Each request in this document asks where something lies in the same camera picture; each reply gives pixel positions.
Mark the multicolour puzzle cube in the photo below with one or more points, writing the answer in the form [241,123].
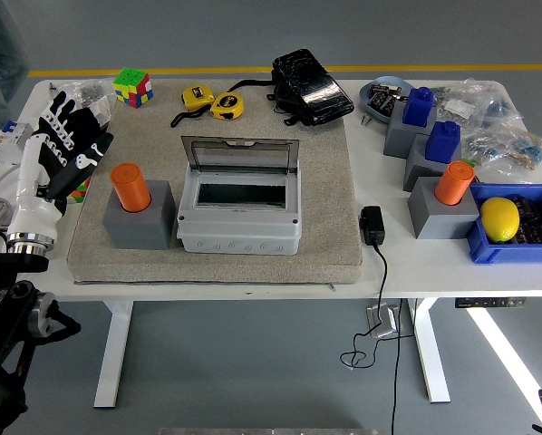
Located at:
[132,88]
[81,192]

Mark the blue bottle-shaped block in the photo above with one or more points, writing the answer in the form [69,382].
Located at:
[442,142]
[418,109]

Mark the silver floor bracket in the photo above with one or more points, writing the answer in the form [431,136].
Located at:
[384,324]

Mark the clear bag of screws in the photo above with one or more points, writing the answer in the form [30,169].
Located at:
[92,90]

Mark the black printed battery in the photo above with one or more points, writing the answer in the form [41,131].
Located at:
[385,104]
[380,90]

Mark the yellow lemon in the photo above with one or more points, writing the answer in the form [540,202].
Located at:
[500,219]

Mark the light blue dish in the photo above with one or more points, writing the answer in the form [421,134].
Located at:
[366,102]

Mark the glossy black case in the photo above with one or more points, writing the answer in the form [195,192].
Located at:
[316,86]

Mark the clear bag of small parts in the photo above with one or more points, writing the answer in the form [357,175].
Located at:
[481,147]
[527,149]

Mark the small metal clip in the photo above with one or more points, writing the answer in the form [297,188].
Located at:
[366,120]

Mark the black cloth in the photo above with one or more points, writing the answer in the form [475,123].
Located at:
[87,124]

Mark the white blue circuit breaker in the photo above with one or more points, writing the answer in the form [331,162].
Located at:
[8,142]

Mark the grey holder block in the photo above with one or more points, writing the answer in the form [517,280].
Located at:
[438,222]
[139,231]
[400,136]
[420,167]

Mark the blue plastic bin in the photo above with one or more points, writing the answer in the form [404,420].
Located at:
[502,254]

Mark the small white box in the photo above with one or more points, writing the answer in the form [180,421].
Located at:
[102,111]

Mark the clear bag with white label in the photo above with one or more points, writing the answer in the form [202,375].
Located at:
[459,109]

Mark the small green item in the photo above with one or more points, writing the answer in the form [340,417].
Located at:
[469,161]

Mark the orange cylinder battery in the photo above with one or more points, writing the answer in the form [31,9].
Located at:
[452,183]
[130,186]

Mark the clear bag of blue parts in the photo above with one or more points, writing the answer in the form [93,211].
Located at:
[500,111]

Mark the grey-brown mat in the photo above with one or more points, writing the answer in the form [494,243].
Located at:
[325,204]

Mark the black power adapter plug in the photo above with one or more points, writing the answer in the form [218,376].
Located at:
[371,224]

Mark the smoky transparent box lid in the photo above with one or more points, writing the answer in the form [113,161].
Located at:
[239,156]

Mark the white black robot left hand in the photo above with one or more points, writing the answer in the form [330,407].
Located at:
[31,213]

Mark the grey plastic junction box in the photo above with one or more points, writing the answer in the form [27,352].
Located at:
[239,226]

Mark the yellow tape measure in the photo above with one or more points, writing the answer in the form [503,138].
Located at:
[196,96]
[228,105]

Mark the black table control panel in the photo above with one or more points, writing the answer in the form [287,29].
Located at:
[488,302]

